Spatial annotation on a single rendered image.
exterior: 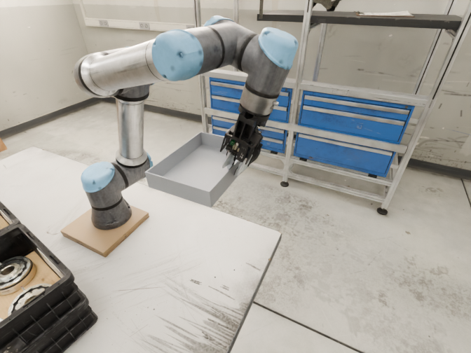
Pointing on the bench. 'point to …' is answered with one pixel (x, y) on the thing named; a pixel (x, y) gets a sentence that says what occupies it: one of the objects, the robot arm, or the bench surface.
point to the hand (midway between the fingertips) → (235, 169)
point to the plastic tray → (194, 171)
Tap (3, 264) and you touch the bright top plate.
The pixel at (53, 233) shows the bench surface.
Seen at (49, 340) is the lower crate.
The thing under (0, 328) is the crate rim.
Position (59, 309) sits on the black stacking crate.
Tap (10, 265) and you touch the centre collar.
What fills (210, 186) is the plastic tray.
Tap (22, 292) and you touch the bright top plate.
